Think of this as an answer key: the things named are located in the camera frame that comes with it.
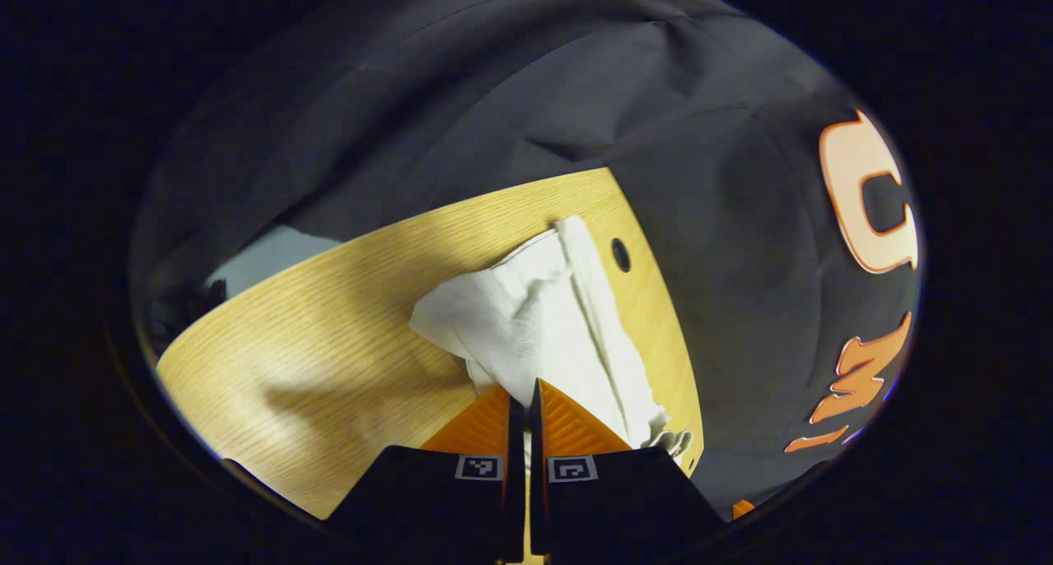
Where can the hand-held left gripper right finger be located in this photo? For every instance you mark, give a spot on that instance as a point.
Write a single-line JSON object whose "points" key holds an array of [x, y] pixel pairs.
{"points": [[609, 507]]}

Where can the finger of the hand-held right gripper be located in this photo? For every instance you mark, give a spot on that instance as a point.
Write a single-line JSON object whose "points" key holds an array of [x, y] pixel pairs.
{"points": [[742, 509]]}

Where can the black backdrop cloth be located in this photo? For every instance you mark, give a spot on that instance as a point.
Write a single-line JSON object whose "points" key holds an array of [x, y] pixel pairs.
{"points": [[576, 80]]}

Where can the white jeans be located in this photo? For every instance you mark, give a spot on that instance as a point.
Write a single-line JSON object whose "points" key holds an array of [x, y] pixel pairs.
{"points": [[535, 318]]}

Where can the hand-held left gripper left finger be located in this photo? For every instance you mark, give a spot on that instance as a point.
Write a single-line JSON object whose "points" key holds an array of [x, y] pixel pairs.
{"points": [[461, 507]]}

